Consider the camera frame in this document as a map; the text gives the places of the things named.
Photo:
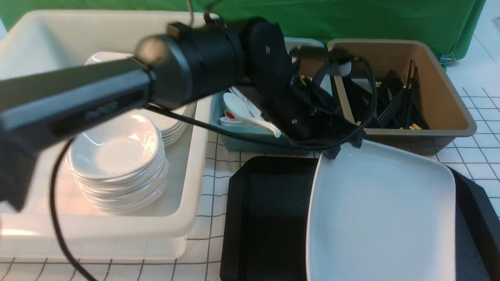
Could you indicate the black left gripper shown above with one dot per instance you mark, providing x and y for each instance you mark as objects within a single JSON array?
[{"x": 304, "y": 112}]

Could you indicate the large white rice plate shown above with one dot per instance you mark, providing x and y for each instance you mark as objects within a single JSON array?
[{"x": 381, "y": 214}]

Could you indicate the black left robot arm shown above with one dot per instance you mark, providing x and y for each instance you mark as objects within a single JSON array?
[{"x": 168, "y": 71}]

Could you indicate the pile of black chopsticks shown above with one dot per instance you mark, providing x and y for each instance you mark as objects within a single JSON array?
[{"x": 389, "y": 102}]

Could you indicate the brown plastic bin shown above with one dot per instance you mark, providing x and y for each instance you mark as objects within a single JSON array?
[{"x": 438, "y": 101}]

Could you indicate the pile of white spoons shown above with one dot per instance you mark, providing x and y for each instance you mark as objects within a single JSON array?
[{"x": 243, "y": 109}]

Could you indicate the teal plastic bin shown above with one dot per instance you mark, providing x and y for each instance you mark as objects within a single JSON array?
[{"x": 256, "y": 132}]

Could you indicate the black serving tray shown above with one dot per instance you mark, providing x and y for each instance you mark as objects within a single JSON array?
[{"x": 266, "y": 220}]

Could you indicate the white checkered tablecloth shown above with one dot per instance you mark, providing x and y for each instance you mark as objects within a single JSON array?
[{"x": 476, "y": 157}]

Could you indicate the metal binder clip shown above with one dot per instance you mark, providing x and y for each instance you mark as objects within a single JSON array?
[{"x": 447, "y": 60}]

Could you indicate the green backdrop cloth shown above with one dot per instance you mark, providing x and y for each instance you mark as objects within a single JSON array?
[{"x": 446, "y": 26}]

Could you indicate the stack of white square plates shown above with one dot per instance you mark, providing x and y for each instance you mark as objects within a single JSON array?
[{"x": 171, "y": 129}]

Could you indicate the stack of small white bowls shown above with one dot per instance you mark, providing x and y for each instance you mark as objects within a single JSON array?
[{"x": 120, "y": 166}]

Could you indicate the large white plastic tub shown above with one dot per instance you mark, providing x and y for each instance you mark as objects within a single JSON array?
[{"x": 56, "y": 39}]

